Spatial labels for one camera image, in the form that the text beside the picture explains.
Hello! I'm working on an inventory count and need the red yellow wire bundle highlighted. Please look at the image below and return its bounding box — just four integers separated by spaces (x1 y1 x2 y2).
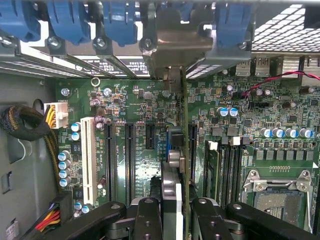
34 192 74 233

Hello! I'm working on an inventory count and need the white expansion slot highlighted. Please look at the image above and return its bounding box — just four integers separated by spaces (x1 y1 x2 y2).
79 116 98 206

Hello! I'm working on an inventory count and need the grey power supply unit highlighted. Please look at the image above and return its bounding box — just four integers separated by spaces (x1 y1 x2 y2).
0 74 60 240

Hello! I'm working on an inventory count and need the blue expansion slot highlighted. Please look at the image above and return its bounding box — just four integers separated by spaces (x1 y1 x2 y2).
165 126 174 161

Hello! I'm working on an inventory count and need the white power connector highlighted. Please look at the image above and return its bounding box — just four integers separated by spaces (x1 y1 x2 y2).
43 101 69 130

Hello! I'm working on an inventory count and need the red and black wire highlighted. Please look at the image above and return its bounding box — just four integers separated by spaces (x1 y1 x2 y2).
240 70 320 98

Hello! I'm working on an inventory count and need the green Dell motherboard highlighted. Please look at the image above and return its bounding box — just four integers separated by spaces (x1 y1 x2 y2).
54 53 320 234

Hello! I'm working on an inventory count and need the black open PC case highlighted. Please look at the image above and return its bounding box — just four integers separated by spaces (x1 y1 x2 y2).
0 0 320 240

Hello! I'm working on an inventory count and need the braided black power cable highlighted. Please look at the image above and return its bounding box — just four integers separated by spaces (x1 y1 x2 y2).
0 104 61 194

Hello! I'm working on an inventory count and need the CPU socket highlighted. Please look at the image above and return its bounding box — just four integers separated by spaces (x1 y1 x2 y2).
241 168 315 232

